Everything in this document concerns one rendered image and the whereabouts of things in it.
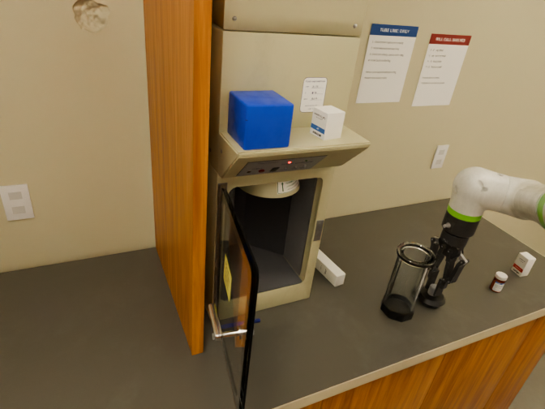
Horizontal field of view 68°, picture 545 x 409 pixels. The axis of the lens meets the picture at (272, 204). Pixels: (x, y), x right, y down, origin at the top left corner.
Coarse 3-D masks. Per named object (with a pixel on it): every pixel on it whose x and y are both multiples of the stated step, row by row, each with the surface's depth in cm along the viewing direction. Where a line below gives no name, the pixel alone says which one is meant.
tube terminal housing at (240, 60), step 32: (224, 32) 76; (256, 32) 79; (224, 64) 79; (256, 64) 82; (288, 64) 85; (320, 64) 88; (352, 64) 92; (224, 96) 83; (288, 96) 89; (224, 128) 86; (320, 192) 107; (288, 288) 121
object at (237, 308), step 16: (224, 192) 88; (224, 208) 88; (224, 224) 89; (224, 240) 90; (240, 240) 74; (224, 256) 92; (240, 256) 74; (240, 272) 75; (224, 288) 94; (240, 288) 76; (224, 304) 95; (240, 304) 77; (224, 320) 96; (240, 320) 78; (224, 352) 99; (240, 352) 79; (240, 368) 80; (240, 384) 81; (240, 400) 83
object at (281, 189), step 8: (264, 184) 103; (272, 184) 103; (280, 184) 103; (288, 184) 105; (296, 184) 107; (248, 192) 104; (256, 192) 103; (264, 192) 103; (272, 192) 103; (280, 192) 103; (288, 192) 105
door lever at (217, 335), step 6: (210, 306) 83; (216, 306) 84; (210, 312) 82; (216, 312) 82; (210, 318) 82; (216, 318) 81; (216, 324) 79; (216, 330) 78; (234, 330) 79; (216, 336) 77; (222, 336) 78; (228, 336) 78; (234, 336) 79; (240, 336) 78
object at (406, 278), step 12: (408, 252) 121; (420, 252) 119; (432, 252) 116; (396, 264) 118; (408, 264) 112; (420, 264) 111; (396, 276) 118; (408, 276) 115; (420, 276) 114; (396, 288) 119; (408, 288) 116; (420, 288) 118; (384, 300) 125; (396, 300) 120; (408, 300) 119; (408, 312) 121
